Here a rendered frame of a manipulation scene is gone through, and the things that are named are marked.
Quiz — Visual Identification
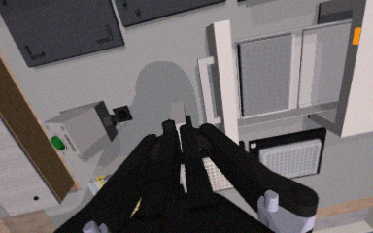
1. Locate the grey bench mat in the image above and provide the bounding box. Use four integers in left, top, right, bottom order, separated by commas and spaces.
0, 0, 373, 228

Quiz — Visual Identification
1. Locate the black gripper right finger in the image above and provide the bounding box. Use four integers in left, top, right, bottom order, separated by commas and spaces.
178, 101, 319, 233

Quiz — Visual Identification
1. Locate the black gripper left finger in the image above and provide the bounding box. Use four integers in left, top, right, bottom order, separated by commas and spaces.
53, 102, 182, 233

